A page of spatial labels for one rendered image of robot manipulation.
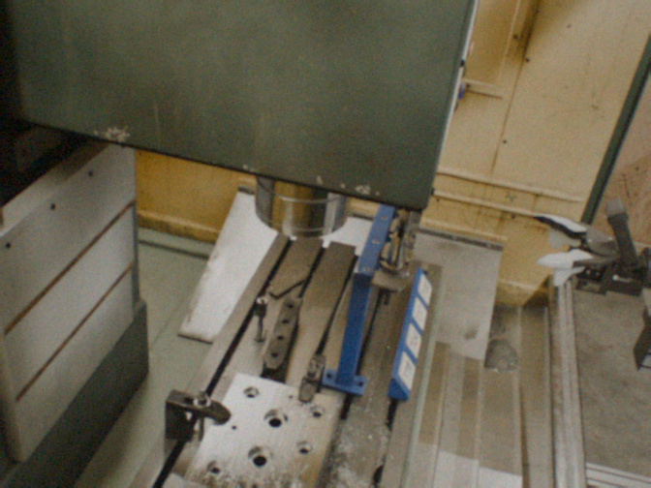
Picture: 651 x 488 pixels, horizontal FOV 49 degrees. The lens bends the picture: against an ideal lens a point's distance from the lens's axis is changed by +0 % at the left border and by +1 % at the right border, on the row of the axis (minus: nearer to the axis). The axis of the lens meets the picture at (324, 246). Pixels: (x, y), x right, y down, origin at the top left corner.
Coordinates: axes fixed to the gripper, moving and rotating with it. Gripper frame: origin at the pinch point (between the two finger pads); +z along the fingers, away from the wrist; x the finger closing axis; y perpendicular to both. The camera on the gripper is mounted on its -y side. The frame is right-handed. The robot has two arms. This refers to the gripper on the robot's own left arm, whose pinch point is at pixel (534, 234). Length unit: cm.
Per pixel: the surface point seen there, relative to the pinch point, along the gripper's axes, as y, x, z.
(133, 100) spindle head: -20, -20, 63
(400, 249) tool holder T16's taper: 18.1, 14.6, 21.8
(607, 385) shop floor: 145, 137, -77
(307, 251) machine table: 55, 60, 48
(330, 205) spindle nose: -6.1, -14.3, 33.8
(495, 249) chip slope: 59, 89, -8
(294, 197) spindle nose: -7.6, -16.5, 39.3
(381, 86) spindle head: -29.3, -21.5, 28.5
